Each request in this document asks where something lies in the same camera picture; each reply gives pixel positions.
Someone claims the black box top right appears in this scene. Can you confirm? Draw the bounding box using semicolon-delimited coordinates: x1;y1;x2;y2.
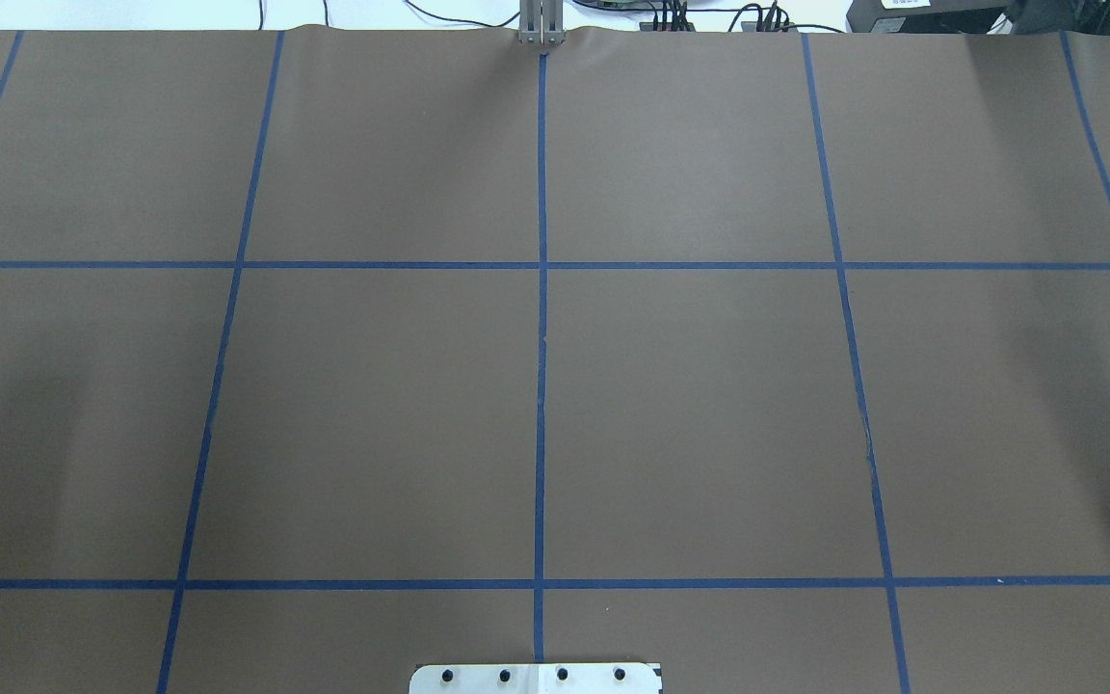
846;1;1110;37

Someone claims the white metal base plate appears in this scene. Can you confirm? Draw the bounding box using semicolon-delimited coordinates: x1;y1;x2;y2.
407;662;664;693

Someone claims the grey aluminium frame post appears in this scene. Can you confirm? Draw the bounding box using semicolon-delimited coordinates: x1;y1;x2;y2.
518;0;567;46

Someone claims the black cable hub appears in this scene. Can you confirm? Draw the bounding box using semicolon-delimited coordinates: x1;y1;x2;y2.
639;1;695;34

